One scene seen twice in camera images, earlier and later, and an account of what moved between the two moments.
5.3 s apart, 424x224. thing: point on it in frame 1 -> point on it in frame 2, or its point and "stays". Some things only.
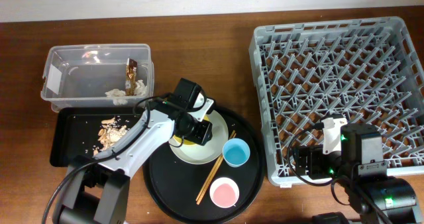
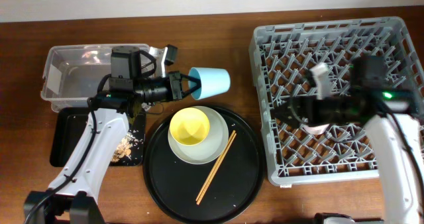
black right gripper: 314,154 -> 302,103
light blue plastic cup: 236,152 -> 214,81
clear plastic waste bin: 104,75 stays
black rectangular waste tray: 87,131 stays
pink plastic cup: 224,192 -> 316,130
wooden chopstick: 211,172 stays
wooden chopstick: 212,177 stays
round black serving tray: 214,192 stays
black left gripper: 203,134 -> 175,79
